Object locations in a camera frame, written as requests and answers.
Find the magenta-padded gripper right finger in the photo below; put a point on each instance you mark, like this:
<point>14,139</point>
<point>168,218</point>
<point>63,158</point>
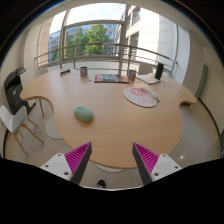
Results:
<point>146,156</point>

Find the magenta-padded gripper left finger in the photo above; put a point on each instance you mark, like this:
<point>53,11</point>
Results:
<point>77,156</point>

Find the mint green computer mouse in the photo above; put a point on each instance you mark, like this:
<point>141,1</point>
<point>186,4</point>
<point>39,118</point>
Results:
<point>83,114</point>

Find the black speaker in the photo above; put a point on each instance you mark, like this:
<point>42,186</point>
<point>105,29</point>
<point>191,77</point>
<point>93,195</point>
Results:
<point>159,70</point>

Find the white chair with wooden legs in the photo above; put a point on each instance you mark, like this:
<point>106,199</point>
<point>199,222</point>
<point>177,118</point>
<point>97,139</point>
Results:
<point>12,120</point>

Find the small dark box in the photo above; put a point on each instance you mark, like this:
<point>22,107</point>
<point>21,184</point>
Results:
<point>65,72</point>

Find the black office printer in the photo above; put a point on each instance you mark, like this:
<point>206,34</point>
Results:
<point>14,89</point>

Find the red magazine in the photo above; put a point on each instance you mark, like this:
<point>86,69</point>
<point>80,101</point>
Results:
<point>111,78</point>

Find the white illustrated book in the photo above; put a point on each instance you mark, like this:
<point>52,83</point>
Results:
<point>148,79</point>

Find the metal balcony railing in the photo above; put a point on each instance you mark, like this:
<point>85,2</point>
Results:
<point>100,45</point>

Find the round white pink mouse pad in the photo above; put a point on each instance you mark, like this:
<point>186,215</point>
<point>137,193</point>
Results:
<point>140,96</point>

